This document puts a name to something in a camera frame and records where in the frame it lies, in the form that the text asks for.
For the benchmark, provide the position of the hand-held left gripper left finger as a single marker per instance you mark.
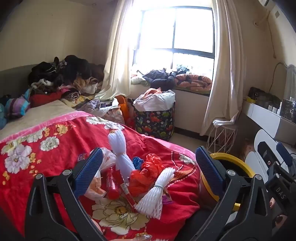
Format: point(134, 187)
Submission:
point(89, 172)

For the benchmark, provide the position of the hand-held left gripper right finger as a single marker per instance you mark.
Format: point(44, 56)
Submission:
point(209, 172)

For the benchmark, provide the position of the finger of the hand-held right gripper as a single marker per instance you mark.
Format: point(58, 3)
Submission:
point(284, 153)
point(263, 148)

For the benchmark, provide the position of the short red packet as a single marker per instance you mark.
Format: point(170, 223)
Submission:
point(111, 183)

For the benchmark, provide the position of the white orange plastic wrapper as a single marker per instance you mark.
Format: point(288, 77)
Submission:
point(108, 157)

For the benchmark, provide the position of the yellow trash bin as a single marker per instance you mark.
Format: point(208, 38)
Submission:
point(231, 157)

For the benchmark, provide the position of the white foam fruit net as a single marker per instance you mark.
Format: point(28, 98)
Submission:
point(120, 150)

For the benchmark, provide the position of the long red packet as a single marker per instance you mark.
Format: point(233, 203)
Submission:
point(126, 192)

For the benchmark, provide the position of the purple candy wrapper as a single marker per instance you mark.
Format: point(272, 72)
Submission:
point(167, 198)

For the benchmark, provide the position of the blue plastic bag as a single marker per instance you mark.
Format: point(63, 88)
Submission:
point(138, 162)

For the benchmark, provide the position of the red plastic bag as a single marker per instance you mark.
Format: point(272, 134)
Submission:
point(143, 179)

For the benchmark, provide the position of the white foam net bundle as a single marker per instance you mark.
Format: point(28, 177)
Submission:
point(150, 199)

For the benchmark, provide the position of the person's right hand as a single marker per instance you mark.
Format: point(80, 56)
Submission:
point(281, 220)

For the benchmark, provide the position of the person's left hand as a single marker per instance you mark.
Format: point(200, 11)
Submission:
point(98, 226)

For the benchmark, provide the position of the white dresser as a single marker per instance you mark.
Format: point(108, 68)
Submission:
point(261, 118)

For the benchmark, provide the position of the red floral blanket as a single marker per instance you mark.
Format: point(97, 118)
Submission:
point(69, 143)

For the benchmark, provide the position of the small yellow item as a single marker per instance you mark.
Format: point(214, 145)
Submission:
point(250, 100)

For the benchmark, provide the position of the camouflage bag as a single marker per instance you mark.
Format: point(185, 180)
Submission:
point(263, 97)

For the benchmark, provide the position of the pink patterned storage bag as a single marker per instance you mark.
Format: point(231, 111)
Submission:
point(113, 117)

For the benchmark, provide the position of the clear plastic organizer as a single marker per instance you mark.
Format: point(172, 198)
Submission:
point(290, 92)

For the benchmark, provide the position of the white window bench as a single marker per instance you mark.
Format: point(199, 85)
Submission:
point(192, 111)

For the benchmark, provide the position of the lavender white clothes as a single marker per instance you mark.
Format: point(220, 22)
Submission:
point(97, 105)

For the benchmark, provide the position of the dinosaur print laundry bag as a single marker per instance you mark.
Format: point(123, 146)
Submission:
point(155, 122)

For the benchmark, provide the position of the orange bag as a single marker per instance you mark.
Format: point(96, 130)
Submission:
point(122, 106)

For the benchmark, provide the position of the cream curtain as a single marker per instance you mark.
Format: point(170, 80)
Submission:
point(227, 69)
point(118, 58)

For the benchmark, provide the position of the red folded cloth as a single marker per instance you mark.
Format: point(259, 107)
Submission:
point(44, 98)

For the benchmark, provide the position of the blue purple cloth bundle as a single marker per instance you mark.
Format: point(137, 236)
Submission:
point(16, 105)

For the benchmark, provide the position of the white cloth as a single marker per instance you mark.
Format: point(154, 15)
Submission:
point(137, 80)

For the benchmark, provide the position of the dark jacket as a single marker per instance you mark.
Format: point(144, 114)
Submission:
point(159, 78)

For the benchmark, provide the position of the pile of dark clothes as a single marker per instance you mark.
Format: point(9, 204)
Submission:
point(69, 67)

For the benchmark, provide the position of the grey headboard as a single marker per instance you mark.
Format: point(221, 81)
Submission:
point(13, 78)

